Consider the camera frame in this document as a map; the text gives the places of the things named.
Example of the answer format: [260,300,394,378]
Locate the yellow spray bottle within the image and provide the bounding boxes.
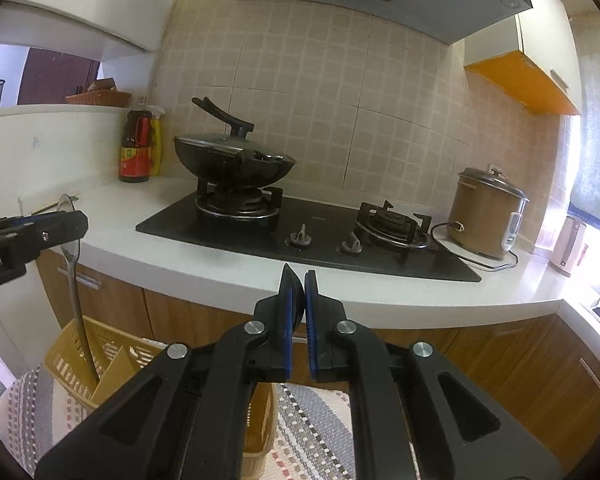
[147,105,164,177]

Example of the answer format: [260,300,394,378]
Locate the dark sauce bottle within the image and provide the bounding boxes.
[119,108,152,183]

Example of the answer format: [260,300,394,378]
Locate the wicker tray on ledge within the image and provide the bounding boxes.
[65,78,132,108]

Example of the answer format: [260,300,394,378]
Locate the brown rice cooker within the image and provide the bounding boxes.
[446,168,529,260]

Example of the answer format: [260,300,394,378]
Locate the black power cable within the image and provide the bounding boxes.
[429,220,520,273]

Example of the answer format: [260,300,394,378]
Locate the wooden base cabinets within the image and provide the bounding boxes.
[36,249,600,476]

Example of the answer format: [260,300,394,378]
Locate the striped woven tablecloth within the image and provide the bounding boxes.
[0,366,356,479]

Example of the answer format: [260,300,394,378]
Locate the orange white wall cabinet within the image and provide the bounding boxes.
[465,1,582,116]

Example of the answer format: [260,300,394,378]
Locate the tan plastic utensil basket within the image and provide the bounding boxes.
[43,314,278,480]

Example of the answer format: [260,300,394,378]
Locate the black wok with lid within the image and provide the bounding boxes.
[174,96,296,188]

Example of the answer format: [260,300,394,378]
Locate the clear plastic spoon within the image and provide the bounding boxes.
[55,193,102,386]

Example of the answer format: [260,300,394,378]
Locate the black glass gas stove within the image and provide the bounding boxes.
[136,182,481,282]

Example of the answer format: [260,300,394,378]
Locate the metal spoon on counter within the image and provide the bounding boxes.
[30,195,79,216]

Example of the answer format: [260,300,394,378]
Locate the pink white kettle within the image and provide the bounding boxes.
[550,214,586,276]

